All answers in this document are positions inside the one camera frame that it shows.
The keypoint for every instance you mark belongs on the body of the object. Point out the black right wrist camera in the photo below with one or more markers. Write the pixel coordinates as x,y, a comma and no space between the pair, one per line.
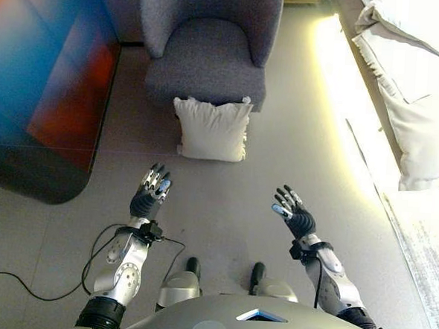
299,251

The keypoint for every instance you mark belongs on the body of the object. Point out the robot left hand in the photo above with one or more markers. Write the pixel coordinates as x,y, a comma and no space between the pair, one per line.
144,204

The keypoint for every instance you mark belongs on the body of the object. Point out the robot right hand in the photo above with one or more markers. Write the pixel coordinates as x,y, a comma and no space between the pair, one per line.
302,220

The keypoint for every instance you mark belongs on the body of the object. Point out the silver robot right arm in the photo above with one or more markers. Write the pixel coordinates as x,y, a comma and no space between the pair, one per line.
331,283

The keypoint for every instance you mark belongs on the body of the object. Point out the bed with white duvet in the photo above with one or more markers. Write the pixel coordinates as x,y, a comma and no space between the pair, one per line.
419,121

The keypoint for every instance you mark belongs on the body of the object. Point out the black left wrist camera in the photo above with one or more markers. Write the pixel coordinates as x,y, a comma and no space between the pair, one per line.
151,232

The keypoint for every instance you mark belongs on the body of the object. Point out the white fringed cushion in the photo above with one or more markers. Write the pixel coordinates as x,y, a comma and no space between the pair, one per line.
212,130

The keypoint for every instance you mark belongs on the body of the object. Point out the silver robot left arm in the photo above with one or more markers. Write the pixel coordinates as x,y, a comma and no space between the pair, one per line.
123,274

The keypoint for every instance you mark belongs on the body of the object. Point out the silver robot right leg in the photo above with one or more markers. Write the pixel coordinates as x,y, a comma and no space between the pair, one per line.
275,289

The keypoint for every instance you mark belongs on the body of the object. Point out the silver robot leg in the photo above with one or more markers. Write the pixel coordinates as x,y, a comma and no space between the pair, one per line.
180,285
275,289

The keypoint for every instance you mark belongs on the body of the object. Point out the glossy dark reflective cabinet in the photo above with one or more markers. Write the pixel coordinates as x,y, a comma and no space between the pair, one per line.
41,86

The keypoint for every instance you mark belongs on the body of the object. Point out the pale textured rug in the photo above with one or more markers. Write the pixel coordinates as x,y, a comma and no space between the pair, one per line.
426,251

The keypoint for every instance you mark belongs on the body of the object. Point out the grey bed frame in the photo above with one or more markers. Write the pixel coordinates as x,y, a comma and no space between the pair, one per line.
348,15

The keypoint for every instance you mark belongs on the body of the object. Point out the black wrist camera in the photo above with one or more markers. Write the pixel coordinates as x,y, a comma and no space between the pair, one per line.
299,251
151,232

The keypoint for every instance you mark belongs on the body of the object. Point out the silver robot left leg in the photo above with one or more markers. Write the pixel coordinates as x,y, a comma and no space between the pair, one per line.
180,285

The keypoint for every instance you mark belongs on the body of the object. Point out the grey fabric armchair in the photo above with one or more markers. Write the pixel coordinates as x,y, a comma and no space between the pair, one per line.
207,59

